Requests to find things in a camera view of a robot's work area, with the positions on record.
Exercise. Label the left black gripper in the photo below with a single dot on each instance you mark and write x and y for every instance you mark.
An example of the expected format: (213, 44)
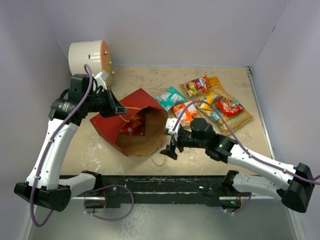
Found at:
(114, 107)

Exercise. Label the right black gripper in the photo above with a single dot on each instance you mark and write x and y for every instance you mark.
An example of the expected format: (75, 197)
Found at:
(170, 149)

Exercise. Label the dark red chips bag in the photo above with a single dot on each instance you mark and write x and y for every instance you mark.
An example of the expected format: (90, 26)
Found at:
(136, 126)

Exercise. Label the red paper bag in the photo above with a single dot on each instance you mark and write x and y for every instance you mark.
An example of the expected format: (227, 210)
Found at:
(139, 146)

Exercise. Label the orange snack packet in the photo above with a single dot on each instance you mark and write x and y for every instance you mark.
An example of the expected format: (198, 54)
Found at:
(188, 116)

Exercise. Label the teal snack packet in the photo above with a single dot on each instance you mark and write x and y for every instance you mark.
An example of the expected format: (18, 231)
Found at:
(170, 98)

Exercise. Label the yellow snack packet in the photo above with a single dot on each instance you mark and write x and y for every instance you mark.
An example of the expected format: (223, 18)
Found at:
(208, 97)

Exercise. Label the Fox's candy packet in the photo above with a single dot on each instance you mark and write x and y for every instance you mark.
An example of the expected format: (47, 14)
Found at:
(195, 87)

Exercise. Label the red snack packet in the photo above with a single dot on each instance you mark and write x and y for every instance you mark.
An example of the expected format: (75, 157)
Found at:
(228, 107)

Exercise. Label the orange chips bag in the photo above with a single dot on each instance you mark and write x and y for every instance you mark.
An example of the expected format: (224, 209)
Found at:
(214, 81)

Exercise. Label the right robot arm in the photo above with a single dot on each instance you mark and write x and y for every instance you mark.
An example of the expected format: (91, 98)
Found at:
(293, 185)

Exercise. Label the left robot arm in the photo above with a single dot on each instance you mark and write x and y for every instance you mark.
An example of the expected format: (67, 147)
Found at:
(43, 187)

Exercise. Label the white cylinder device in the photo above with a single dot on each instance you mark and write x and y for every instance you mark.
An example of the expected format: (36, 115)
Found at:
(95, 53)

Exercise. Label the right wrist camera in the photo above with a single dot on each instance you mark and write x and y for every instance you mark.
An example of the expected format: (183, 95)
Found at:
(171, 127)

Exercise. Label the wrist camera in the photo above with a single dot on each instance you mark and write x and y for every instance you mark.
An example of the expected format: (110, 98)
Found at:
(171, 127)
(100, 80)

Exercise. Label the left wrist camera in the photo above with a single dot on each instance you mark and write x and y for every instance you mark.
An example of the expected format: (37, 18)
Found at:
(100, 80)

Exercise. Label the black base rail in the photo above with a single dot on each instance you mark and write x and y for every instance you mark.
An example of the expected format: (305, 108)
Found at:
(208, 190)

